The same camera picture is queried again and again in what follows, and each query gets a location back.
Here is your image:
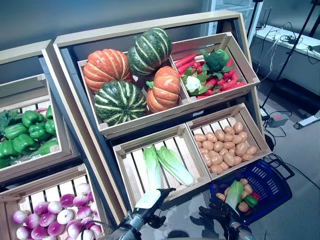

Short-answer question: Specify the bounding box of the black camera tripod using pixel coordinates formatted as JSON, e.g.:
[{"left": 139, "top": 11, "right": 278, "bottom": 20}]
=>
[{"left": 259, "top": 0, "right": 320, "bottom": 108}]

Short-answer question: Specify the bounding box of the small wooden display shelf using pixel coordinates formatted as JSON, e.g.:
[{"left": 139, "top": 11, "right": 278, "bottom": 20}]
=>
[{"left": 0, "top": 39, "right": 86, "bottom": 191}]

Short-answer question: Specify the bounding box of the white long cabinet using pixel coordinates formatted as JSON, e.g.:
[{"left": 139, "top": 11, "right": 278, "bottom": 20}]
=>
[{"left": 249, "top": 23, "right": 320, "bottom": 83}]

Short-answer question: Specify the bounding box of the white desk foot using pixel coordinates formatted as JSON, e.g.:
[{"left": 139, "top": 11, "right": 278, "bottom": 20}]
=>
[{"left": 293, "top": 114, "right": 320, "bottom": 130}]

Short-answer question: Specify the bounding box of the white cauliflower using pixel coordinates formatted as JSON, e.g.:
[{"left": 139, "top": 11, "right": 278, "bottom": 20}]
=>
[{"left": 181, "top": 67, "right": 212, "bottom": 97}]

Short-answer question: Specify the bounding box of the blue plastic shopping basket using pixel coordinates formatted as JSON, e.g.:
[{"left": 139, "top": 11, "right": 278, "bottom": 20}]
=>
[{"left": 208, "top": 153, "right": 295, "bottom": 226}]

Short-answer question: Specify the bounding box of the large wooden display shelf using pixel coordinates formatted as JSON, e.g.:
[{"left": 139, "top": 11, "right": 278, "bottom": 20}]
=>
[{"left": 53, "top": 11, "right": 267, "bottom": 227}]

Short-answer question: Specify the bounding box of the thin black light stand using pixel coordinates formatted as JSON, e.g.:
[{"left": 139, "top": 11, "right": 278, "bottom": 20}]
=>
[{"left": 246, "top": 0, "right": 265, "bottom": 38}]

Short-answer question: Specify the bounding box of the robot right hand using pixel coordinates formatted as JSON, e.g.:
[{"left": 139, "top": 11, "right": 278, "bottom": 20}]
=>
[{"left": 198, "top": 197, "right": 241, "bottom": 227}]

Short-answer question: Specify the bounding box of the black cable bundle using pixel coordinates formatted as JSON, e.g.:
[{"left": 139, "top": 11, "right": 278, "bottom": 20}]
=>
[{"left": 279, "top": 21, "right": 304, "bottom": 45}]

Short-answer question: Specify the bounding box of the wooden cabbage crate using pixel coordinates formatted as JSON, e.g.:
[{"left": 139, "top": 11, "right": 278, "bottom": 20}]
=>
[{"left": 112, "top": 123, "right": 213, "bottom": 203}]

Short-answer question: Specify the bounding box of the wooden pepper crate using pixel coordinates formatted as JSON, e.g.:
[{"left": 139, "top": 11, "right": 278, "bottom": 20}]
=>
[{"left": 0, "top": 73, "right": 74, "bottom": 183}]

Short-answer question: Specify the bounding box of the black router with antennas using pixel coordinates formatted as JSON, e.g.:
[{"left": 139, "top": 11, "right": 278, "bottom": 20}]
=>
[{"left": 256, "top": 7, "right": 275, "bottom": 30}]

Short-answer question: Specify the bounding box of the purple white turnip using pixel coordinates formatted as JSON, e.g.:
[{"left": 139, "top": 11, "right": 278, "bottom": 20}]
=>
[
  {"left": 80, "top": 216, "right": 95, "bottom": 230},
  {"left": 24, "top": 213, "right": 41, "bottom": 229},
  {"left": 47, "top": 200, "right": 64, "bottom": 215},
  {"left": 56, "top": 208, "right": 76, "bottom": 225},
  {"left": 16, "top": 226, "right": 33, "bottom": 240},
  {"left": 12, "top": 210, "right": 29, "bottom": 225},
  {"left": 72, "top": 194, "right": 90, "bottom": 207},
  {"left": 89, "top": 224, "right": 103, "bottom": 238},
  {"left": 76, "top": 229, "right": 96, "bottom": 240},
  {"left": 47, "top": 221, "right": 66, "bottom": 237},
  {"left": 76, "top": 205, "right": 93, "bottom": 220},
  {"left": 38, "top": 212, "right": 57, "bottom": 227},
  {"left": 30, "top": 225, "right": 49, "bottom": 240},
  {"left": 33, "top": 201, "right": 50, "bottom": 215},
  {"left": 59, "top": 193, "right": 76, "bottom": 208},
  {"left": 75, "top": 182, "right": 91, "bottom": 196},
  {"left": 67, "top": 221, "right": 83, "bottom": 238}
]

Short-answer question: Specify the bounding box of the green broccoli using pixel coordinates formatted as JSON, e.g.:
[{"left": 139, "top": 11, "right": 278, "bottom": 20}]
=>
[{"left": 199, "top": 48, "right": 235, "bottom": 81}]

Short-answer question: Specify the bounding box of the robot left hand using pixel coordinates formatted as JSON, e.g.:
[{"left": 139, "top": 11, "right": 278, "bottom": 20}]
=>
[{"left": 133, "top": 187, "right": 177, "bottom": 229}]

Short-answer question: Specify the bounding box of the wooden potato crate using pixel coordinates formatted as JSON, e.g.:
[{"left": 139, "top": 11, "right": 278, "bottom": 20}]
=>
[{"left": 186, "top": 102, "right": 273, "bottom": 181}]

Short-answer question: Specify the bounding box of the small orange pumpkin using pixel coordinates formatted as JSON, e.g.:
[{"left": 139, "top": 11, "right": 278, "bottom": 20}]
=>
[{"left": 146, "top": 66, "right": 181, "bottom": 113}]

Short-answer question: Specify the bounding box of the grey box red button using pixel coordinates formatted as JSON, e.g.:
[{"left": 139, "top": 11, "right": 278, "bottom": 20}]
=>
[{"left": 268, "top": 111, "right": 290, "bottom": 128}]

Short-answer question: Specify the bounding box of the large orange pumpkin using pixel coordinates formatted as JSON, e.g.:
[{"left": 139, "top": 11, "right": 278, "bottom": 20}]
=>
[{"left": 83, "top": 48, "right": 133, "bottom": 93}]

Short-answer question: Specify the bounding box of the napa cabbage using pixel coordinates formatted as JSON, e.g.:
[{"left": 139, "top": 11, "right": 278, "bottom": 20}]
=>
[
  {"left": 143, "top": 146, "right": 163, "bottom": 191},
  {"left": 156, "top": 145, "right": 195, "bottom": 187},
  {"left": 224, "top": 180, "right": 245, "bottom": 211}
]

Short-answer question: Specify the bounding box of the black floor cable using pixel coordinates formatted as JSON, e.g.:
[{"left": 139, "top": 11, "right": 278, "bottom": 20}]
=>
[{"left": 287, "top": 163, "right": 320, "bottom": 191}]

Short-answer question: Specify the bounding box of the glass door white cabinet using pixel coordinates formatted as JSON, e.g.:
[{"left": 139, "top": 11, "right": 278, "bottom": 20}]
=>
[{"left": 201, "top": 0, "right": 263, "bottom": 35}]

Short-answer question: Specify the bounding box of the green striped pumpkin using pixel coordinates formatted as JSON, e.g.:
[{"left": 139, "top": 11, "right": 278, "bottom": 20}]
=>
[
  {"left": 127, "top": 26, "right": 173, "bottom": 78},
  {"left": 94, "top": 80, "right": 148, "bottom": 127}
]

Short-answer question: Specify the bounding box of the wooden pumpkin crate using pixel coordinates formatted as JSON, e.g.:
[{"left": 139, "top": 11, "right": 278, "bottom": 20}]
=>
[{"left": 77, "top": 51, "right": 191, "bottom": 133}]

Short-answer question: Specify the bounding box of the green leafy lettuce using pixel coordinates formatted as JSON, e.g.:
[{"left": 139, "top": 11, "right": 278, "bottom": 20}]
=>
[{"left": 0, "top": 108, "right": 23, "bottom": 133}]

